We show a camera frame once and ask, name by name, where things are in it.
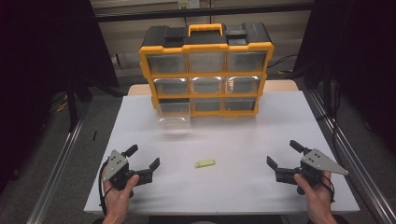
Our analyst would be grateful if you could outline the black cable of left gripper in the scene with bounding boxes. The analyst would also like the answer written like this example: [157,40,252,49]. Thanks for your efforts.
[98,160,110,217]

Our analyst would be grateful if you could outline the pulled-out clear plastic drawer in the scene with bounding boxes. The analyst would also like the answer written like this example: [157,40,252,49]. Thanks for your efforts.
[157,98,191,134]

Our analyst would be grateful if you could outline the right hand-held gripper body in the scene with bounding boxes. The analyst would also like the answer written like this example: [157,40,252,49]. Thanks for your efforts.
[275,147,349,188]

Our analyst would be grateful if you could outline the white wall socket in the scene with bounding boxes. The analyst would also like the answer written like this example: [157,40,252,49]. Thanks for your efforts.
[177,0,201,9]

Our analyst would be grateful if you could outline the black horizontal bar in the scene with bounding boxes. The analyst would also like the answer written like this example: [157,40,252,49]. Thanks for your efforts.
[93,2,314,23]

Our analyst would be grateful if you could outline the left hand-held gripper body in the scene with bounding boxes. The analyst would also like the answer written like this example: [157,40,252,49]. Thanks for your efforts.
[102,149,154,191]

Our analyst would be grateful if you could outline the metal floor rail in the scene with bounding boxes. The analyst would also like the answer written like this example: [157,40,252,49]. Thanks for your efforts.
[27,102,92,224]
[306,89,396,224]

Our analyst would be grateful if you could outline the black metal stand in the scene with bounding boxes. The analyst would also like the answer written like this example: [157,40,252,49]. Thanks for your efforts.
[322,69,341,120]
[65,76,82,133]

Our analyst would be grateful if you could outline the yellow black organizer cabinet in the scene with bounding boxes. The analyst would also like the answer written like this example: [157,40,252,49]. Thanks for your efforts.
[138,22,276,119]

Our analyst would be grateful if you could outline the small yellow-green block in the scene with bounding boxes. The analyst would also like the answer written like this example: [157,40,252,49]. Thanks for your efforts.
[194,159,217,169]

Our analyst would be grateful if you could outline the black floor cable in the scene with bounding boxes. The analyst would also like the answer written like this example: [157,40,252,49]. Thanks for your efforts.
[267,53,299,77]

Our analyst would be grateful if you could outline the yellow floor cable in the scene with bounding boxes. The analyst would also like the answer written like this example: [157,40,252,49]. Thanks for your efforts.
[49,93,69,114]

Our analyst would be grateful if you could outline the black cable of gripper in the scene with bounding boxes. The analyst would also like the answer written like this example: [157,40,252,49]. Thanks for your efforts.
[98,160,110,217]
[321,174,336,203]

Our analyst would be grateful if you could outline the set of closed clear drawers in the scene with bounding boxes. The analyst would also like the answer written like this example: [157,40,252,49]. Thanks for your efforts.
[147,50,268,112]

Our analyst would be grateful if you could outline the person's right hand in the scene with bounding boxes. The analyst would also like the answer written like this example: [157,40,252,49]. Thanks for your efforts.
[293,173,334,217]

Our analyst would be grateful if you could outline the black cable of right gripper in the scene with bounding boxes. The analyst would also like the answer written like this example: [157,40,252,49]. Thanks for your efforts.
[321,174,336,203]

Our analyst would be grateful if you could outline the person's left hand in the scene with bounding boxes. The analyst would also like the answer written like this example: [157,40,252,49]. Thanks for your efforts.
[102,175,140,217]

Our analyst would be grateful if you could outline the black curtain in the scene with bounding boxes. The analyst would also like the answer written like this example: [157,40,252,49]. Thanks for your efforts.
[293,0,396,153]
[0,0,120,188]

